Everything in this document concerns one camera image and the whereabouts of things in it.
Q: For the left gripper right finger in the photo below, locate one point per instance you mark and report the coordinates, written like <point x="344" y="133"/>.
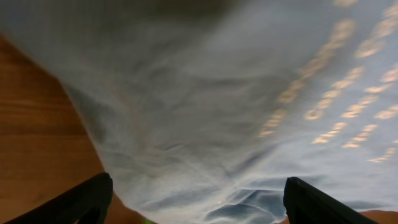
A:
<point x="306" y="204"/>

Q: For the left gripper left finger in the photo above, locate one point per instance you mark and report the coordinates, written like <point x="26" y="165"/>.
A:
<point x="86" y="203"/>

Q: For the light blue printed t-shirt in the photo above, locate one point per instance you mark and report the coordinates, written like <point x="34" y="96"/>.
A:
<point x="200" y="110"/>

